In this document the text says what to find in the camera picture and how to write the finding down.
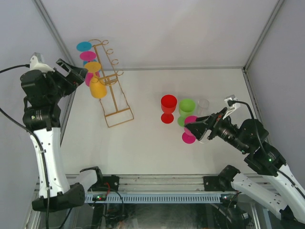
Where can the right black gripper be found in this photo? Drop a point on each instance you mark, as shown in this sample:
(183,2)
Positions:
(211,122)

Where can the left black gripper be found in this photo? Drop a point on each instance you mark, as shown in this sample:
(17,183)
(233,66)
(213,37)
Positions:
(76,76)

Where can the clear wine glass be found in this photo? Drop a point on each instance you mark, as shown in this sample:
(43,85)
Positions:
(204,141)
(202,107)

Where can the green plastic wine glass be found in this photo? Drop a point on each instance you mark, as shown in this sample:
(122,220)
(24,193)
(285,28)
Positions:
(186,108)

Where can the orange plastic wine glass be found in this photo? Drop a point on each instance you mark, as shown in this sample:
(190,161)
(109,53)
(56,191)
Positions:
(97,88)

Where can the cyan plastic wine glass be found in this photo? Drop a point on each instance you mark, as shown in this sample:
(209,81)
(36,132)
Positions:
(84,50)

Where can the red plastic wine glass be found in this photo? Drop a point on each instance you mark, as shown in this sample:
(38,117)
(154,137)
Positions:
(168,106)

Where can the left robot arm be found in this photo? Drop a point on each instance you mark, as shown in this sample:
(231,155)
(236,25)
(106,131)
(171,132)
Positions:
(44,87)

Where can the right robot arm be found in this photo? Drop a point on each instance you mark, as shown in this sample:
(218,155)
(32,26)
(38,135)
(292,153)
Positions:
(288,203)

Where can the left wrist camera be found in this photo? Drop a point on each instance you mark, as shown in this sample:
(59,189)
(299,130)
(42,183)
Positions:
(37,63)

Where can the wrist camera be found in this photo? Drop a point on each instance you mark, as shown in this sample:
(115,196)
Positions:
(231,103)
(37,63)

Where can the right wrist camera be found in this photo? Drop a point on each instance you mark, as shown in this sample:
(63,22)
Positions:
(231,103)

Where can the right black base bracket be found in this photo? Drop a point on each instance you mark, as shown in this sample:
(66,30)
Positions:
(212,183)

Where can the black base bracket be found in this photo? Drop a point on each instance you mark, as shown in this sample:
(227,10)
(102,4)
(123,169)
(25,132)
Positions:
(212,183)
(107,183)

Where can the gold wire glass rack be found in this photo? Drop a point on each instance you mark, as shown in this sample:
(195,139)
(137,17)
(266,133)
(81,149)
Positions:
(115,107)

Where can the blue slotted cable duct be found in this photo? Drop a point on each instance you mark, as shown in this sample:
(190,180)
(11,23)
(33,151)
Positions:
(153,198)

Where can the left black base bracket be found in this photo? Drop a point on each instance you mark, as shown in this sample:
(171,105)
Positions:
(107,183)

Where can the aluminium mounting rail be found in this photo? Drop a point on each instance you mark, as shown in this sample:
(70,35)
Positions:
(161,183)

